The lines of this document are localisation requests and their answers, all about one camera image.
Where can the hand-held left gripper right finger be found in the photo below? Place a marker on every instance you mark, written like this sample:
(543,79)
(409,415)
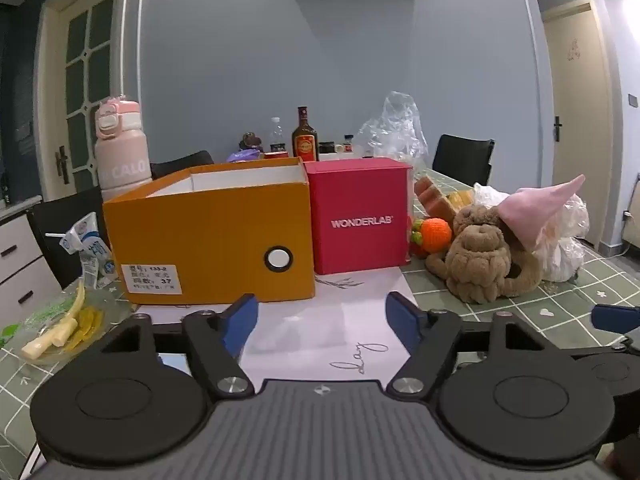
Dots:
(402,321)

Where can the white milk carton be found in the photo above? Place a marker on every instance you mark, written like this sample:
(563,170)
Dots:
(95,260)

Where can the brown plush bread loaf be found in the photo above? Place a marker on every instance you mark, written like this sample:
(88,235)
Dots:
(432,197)

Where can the red box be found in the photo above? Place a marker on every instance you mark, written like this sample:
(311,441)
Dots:
(360,200)

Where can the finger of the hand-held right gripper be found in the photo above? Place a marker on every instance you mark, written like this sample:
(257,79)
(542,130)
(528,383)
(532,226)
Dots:
(615,317)

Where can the brown plush toy pink hat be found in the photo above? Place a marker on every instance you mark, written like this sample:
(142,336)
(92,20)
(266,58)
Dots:
(480,260)

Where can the yellow soft toy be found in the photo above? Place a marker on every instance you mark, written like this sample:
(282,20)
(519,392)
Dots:
(460,202)

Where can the white cabinet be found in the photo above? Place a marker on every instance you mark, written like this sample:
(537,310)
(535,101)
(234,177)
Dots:
(20,260)

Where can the wall switch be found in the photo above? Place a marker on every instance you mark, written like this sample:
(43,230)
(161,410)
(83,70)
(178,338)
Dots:
(634,100)

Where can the black chair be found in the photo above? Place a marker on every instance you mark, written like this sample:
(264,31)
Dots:
(180,165)
(55,240)
(462,160)

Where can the brown figurine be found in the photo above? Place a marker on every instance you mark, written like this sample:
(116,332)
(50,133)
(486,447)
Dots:
(251,141)

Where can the orange knitted toy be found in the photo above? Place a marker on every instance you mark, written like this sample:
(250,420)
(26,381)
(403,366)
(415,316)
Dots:
(435,235)

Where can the clear water bottle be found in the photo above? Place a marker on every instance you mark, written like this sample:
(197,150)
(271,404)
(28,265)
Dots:
(276,137)

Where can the beige door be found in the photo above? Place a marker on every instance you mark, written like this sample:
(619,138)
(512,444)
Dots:
(575,135)

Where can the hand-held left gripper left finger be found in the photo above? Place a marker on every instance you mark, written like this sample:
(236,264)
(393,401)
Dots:
(241,321)

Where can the brown liquor bottle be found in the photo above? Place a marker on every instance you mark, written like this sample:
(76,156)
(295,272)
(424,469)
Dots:
(305,145)

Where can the black jar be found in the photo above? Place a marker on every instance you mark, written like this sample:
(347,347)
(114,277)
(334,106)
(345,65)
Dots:
(326,147)

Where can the purple bag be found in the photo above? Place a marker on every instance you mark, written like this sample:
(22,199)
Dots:
(242,156)

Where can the glass-paned door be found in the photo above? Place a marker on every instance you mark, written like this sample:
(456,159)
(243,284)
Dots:
(75,85)

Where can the white ceramic container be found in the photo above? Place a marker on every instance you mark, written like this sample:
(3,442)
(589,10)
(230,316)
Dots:
(345,156)

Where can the clear plastic bag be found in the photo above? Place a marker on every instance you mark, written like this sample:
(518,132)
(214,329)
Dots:
(395,135)

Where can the red cup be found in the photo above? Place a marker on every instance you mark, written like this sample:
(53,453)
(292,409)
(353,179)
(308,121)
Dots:
(276,155)

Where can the orange cardboard box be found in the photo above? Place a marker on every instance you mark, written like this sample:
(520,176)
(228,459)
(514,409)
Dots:
(200,240)

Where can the pink water bottle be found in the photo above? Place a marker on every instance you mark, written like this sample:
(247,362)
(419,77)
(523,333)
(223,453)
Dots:
(122,170)

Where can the white plastic bag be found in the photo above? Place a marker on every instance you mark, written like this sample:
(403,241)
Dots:
(565,250)

